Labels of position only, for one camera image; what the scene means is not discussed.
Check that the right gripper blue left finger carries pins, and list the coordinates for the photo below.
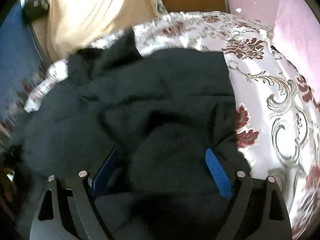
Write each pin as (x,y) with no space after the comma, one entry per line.
(101,172)

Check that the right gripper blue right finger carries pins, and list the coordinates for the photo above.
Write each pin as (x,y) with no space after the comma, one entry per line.
(220,177)

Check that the black large garment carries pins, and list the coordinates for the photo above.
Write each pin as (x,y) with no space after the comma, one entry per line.
(160,113)

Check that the floral satin bedspread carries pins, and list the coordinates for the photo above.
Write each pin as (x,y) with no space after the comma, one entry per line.
(277,132)

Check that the pink curtain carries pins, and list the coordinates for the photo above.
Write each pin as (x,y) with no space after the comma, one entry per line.
(296,36)

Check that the beige hanging cloth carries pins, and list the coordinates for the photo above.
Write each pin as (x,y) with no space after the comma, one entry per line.
(74,24)

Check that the black hanging bag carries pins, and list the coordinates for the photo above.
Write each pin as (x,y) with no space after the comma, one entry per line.
(34,9)

